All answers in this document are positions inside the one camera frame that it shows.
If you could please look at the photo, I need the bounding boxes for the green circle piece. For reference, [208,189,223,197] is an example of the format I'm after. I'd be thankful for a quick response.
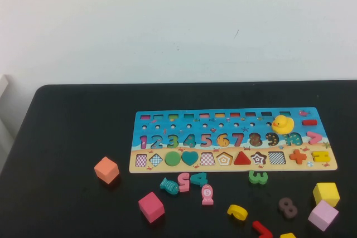
[164,150,182,167]

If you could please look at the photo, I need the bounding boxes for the teal heart piece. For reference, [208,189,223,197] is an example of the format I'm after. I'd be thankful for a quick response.
[181,150,199,167]

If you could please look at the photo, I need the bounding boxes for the colourful wooden number puzzle board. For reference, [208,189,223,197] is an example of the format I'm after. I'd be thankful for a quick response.
[129,106,338,174]

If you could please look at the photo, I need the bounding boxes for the teal number four piece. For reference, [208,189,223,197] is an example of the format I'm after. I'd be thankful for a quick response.
[190,172,209,187]

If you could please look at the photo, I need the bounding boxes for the pink number five piece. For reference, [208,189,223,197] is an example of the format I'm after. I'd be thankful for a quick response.
[177,172,191,193]

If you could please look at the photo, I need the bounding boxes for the red triangle piece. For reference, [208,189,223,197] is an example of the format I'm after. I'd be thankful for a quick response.
[233,150,252,166]

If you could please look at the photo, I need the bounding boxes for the green number three piece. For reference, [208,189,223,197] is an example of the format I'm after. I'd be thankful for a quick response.
[248,170,269,185]

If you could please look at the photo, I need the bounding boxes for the yellow number six piece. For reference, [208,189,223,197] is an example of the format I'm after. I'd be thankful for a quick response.
[226,204,248,221]

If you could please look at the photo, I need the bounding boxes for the orange plus sign piece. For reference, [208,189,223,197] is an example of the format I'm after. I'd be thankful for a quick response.
[289,149,307,165]

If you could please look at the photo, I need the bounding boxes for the pink greater-than sign piece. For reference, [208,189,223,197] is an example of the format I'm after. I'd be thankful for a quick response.
[306,131,324,145]

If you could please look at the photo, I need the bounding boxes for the brown number eight piece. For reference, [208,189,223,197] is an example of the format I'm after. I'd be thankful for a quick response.
[278,197,298,218]

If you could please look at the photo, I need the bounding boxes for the red number seven piece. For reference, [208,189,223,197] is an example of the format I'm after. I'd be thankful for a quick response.
[252,220,274,238]

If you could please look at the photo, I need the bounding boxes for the yellow equals sign piece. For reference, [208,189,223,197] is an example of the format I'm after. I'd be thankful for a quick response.
[312,151,331,163]

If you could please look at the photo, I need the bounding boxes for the teal wooden fish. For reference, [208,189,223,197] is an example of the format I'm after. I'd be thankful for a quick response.
[159,177,180,196]

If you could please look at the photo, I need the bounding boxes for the pink wooden fish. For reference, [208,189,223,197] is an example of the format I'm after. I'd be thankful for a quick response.
[201,184,215,206]

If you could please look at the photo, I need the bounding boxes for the orange foam cube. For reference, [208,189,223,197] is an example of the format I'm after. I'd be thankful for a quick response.
[93,156,120,185]

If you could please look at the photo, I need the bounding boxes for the yellow rubber duck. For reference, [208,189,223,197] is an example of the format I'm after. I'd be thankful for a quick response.
[272,114,295,134]

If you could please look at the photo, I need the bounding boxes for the magenta foam cube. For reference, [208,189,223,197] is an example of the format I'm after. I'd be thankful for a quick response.
[138,191,166,224]

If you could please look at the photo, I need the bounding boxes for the yellow foam cube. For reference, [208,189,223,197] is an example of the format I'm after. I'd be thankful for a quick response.
[312,182,341,207]

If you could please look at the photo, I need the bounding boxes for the light pink foam cube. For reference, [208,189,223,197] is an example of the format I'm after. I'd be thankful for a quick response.
[307,200,340,232]

